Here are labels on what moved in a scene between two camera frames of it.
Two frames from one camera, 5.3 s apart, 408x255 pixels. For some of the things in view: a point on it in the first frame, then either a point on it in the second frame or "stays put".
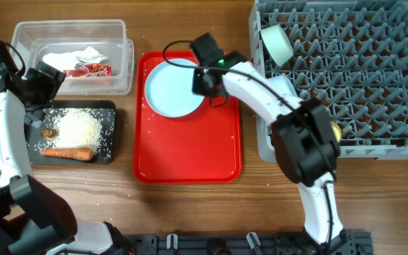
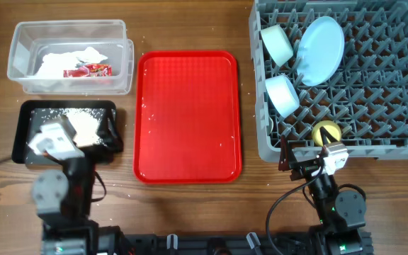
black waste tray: [105, 155] stays put
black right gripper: [197, 88] -> [302, 169]
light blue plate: [168, 88] -> [320, 51]
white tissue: [68, 60] stays put
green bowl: [278, 44] stays put
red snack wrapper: [92, 70] stays put
